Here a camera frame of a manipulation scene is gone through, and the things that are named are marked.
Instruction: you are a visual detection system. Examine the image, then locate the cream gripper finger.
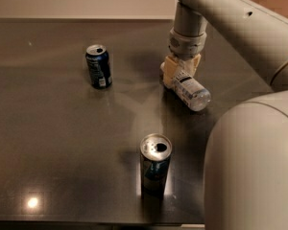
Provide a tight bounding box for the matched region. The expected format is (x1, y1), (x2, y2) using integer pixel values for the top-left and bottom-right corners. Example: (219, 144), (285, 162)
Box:
(160, 55), (180, 89)
(182, 54), (202, 76)

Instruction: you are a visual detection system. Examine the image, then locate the clear plastic water bottle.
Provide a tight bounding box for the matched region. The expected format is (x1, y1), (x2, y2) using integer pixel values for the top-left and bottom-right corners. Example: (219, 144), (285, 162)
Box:
(173, 70), (211, 112)

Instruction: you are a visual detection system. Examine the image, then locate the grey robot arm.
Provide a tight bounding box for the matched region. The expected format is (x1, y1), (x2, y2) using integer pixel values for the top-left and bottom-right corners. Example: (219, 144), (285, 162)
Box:
(170, 0), (288, 230)

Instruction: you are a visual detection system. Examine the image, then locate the dark blue soda can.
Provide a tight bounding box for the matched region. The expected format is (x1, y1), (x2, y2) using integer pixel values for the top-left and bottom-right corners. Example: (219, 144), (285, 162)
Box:
(85, 44), (112, 89)

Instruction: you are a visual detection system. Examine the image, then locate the silver blue energy drink can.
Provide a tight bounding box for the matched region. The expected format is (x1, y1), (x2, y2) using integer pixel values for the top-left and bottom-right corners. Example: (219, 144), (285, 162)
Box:
(140, 133), (172, 196)

